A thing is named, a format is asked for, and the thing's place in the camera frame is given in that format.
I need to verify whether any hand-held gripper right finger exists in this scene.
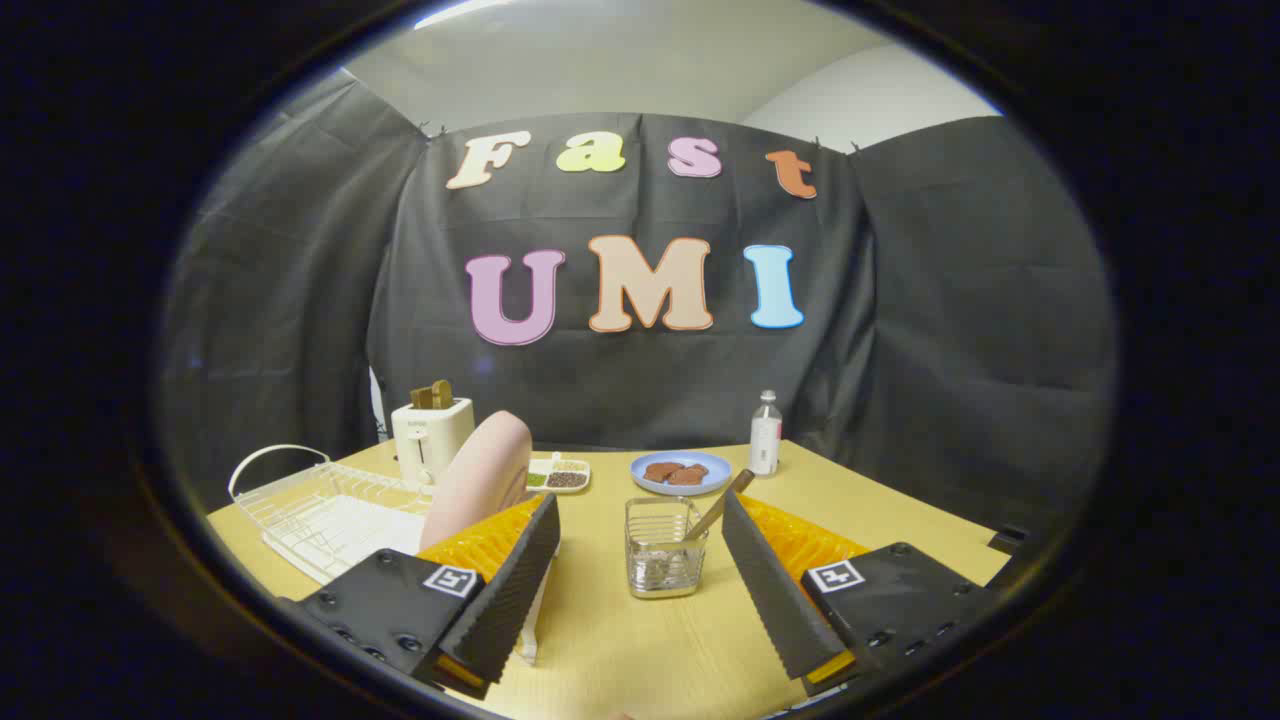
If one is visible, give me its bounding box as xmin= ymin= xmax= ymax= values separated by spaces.
xmin=721 ymin=490 xmax=1001 ymax=698

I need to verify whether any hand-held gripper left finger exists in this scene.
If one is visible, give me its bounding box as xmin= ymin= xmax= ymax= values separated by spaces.
xmin=283 ymin=491 xmax=562 ymax=701

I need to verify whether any pink plate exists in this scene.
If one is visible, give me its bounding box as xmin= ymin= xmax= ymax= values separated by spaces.
xmin=419 ymin=411 xmax=534 ymax=552

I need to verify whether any metal wire basket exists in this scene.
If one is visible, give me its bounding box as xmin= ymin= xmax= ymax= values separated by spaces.
xmin=625 ymin=497 xmax=710 ymax=600

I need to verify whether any white wire dish rack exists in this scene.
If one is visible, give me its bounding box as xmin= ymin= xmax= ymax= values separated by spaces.
xmin=228 ymin=444 xmax=553 ymax=666

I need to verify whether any blue plate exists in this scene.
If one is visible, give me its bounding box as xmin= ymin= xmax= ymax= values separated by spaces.
xmin=629 ymin=451 xmax=733 ymax=497

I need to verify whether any white divided snack tray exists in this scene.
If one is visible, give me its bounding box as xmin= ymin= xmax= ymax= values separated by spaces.
xmin=526 ymin=457 xmax=592 ymax=495

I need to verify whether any clear plastic bottle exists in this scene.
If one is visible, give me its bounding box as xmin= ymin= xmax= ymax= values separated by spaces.
xmin=749 ymin=390 xmax=783 ymax=477

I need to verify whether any white toaster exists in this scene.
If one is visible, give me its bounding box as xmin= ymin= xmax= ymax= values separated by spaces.
xmin=391 ymin=397 xmax=476 ymax=486

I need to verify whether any black backdrop cloth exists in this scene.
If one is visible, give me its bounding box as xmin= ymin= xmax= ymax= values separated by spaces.
xmin=158 ymin=68 xmax=1118 ymax=521

